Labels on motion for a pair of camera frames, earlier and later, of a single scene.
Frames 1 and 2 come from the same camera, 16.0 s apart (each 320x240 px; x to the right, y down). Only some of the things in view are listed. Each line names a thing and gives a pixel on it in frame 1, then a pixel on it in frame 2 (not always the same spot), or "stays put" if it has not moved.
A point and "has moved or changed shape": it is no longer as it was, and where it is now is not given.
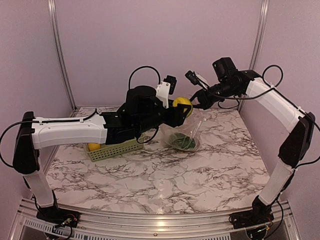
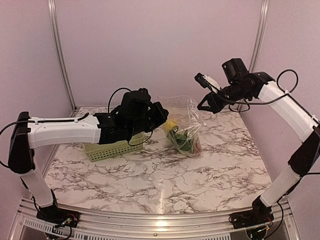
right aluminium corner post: [263, 19] stays put
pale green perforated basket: [111, 150] stays put
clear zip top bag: [186, 136] has moved or changed shape
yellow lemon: [183, 100] has moved or changed shape
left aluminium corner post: [52, 14] stays put
